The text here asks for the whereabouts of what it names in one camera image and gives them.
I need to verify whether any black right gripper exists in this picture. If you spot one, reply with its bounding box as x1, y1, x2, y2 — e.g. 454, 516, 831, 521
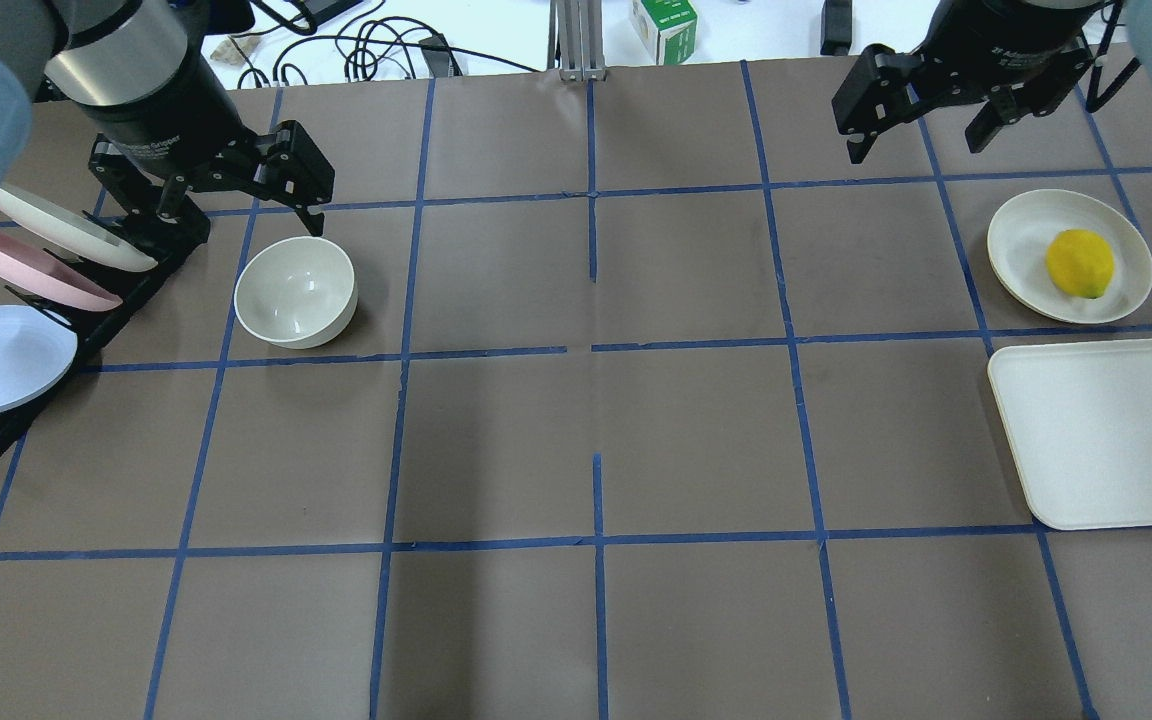
831, 1, 1100, 165

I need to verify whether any black dish rack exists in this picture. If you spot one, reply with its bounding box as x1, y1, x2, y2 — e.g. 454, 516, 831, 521
0, 215, 211, 457

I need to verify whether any white rectangular tray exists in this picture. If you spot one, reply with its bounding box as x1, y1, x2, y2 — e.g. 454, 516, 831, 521
987, 340, 1152, 530

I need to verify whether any yellow lemon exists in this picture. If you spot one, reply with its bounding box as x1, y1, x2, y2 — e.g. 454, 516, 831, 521
1044, 228, 1116, 300

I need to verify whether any white ceramic bowl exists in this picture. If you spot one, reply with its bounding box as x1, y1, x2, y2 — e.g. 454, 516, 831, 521
232, 236, 358, 348

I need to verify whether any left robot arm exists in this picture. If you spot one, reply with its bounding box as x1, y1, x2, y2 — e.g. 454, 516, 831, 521
0, 1, 335, 236

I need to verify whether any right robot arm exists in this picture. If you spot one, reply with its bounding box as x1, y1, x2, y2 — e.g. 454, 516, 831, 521
831, 1, 1152, 164

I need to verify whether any cream plate in rack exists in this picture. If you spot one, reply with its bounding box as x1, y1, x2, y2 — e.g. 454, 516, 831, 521
0, 184, 157, 273

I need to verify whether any black power adapter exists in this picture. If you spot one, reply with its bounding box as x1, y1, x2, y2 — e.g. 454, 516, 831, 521
819, 0, 854, 56

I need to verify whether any black cable bundle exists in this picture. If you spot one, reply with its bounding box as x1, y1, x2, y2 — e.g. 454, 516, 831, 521
226, 0, 541, 89

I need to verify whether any pink plate in rack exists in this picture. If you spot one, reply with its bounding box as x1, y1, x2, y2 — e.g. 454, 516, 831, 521
0, 232, 123, 313

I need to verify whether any cream round plate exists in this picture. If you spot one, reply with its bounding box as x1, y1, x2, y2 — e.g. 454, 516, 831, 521
987, 190, 1152, 325

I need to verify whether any green white small box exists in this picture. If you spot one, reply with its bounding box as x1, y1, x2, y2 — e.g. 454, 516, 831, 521
628, 1, 699, 67

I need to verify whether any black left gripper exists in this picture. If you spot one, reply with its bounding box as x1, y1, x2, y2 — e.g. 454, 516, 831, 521
88, 68, 335, 262

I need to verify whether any aluminium frame post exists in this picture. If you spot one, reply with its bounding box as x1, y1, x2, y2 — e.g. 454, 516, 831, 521
547, 1, 607, 83

